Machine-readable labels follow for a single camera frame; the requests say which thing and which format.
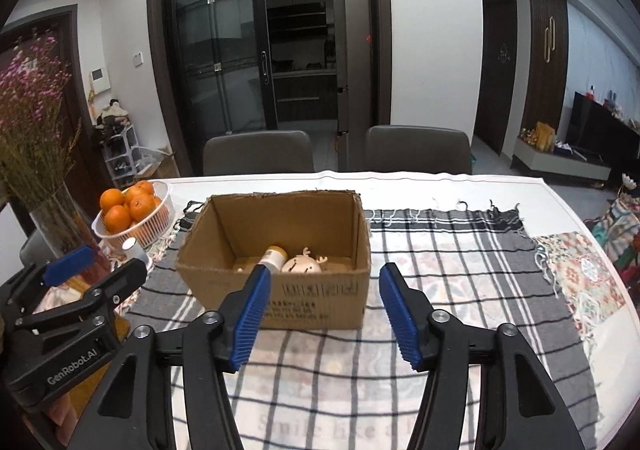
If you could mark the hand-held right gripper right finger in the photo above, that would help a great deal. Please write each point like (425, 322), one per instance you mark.
(400, 320)

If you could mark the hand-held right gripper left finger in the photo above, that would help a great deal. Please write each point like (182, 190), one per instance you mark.
(252, 315)

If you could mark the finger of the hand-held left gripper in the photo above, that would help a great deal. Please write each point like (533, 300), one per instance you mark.
(120, 282)
(70, 264)

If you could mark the small jar with yellow lid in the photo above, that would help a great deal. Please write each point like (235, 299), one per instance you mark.
(272, 257)

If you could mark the brown cardboard box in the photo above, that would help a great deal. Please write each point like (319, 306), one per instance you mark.
(320, 300)

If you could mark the white round container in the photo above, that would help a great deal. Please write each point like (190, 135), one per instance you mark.
(137, 250)

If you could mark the grey upholstered chair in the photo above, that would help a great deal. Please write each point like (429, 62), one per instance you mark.
(35, 247)
(257, 152)
(417, 150)

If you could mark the glass vase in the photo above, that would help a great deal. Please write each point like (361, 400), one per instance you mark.
(60, 225)

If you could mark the white plastic basket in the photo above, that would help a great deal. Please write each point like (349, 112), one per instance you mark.
(160, 225)

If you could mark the beige deer figurine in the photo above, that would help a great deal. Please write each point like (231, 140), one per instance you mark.
(302, 264)

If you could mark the grey plaid blanket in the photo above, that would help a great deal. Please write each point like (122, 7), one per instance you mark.
(475, 280)

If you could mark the white shoe rack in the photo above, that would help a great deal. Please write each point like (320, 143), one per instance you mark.
(120, 155)

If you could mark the cardboard box on floor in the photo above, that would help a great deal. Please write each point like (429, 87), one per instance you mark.
(157, 165)

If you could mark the stuffed toy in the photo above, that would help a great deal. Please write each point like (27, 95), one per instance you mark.
(112, 112)

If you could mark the vase of dried flowers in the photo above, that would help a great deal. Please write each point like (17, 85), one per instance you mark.
(70, 80)

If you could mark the floral tablecloth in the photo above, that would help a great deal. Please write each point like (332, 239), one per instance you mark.
(580, 275)

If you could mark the white intercom panel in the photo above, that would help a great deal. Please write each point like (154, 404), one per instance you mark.
(100, 79)

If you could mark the white television cabinet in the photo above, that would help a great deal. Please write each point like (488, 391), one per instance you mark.
(560, 162)

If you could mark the colourful patterned cloth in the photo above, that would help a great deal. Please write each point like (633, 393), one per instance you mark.
(617, 235)

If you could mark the dark framed glass sliding door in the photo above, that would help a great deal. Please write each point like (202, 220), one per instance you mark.
(220, 55)

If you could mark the dark wooden door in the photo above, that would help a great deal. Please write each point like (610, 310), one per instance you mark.
(495, 75)

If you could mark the grey refrigerator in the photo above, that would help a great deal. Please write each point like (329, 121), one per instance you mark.
(350, 55)

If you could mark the black television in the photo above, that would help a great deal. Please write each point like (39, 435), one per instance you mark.
(605, 130)

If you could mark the dark wooden cabinet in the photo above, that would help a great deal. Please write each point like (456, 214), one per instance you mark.
(545, 55)

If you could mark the white light switch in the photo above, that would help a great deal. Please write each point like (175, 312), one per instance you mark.
(139, 59)

